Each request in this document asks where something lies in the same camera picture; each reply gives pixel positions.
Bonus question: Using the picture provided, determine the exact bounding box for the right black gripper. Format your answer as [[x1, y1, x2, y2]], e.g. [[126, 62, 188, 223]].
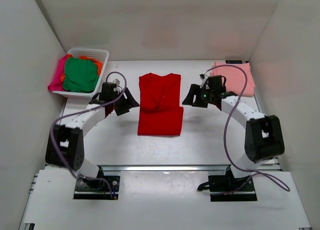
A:
[[182, 85, 214, 109]]

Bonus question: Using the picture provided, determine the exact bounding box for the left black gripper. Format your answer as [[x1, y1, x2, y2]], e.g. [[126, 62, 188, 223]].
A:
[[112, 87, 140, 116]]

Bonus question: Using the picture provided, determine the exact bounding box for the red t shirt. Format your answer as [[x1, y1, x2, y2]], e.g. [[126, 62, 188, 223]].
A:
[[137, 73, 184, 137]]

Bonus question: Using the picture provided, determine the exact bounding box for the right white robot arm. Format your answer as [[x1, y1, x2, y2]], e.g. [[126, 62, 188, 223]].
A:
[[182, 75, 285, 190]]

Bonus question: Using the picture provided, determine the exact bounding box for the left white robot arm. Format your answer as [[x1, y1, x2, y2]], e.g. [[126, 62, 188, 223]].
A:
[[45, 82, 140, 189]]

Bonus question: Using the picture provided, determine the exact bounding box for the folded pink t shirt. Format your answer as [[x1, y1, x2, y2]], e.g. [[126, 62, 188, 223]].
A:
[[210, 63, 255, 97]]

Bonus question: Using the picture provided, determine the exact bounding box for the orange t shirt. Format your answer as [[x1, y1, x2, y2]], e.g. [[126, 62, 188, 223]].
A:
[[60, 54, 103, 82]]

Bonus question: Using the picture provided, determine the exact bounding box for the green t shirt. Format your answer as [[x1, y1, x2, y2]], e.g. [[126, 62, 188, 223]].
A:
[[62, 57, 99, 93]]

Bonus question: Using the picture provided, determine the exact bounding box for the white plastic basket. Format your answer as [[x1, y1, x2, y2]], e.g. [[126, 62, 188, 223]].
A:
[[51, 47, 109, 98]]

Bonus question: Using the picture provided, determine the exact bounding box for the magenta t shirt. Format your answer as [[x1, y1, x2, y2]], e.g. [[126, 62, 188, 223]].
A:
[[47, 54, 73, 92]]

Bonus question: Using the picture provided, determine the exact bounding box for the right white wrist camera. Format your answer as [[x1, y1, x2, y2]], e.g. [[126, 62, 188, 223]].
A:
[[199, 73, 210, 81]]

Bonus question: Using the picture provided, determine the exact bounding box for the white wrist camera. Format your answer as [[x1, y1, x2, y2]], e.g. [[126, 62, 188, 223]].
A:
[[199, 73, 210, 81], [112, 78, 121, 86]]

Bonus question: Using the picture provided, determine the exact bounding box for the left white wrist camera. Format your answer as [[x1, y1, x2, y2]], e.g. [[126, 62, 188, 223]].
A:
[[112, 78, 121, 86]]

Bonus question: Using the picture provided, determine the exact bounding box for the aluminium table rail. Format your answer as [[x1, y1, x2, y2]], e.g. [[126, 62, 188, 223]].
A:
[[47, 165, 281, 172]]

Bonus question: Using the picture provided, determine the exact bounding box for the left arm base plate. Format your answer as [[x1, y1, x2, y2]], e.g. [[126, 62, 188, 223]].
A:
[[73, 175, 121, 201]]

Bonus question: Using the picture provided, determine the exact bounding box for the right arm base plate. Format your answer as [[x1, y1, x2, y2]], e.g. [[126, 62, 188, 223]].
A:
[[197, 170, 258, 202]]

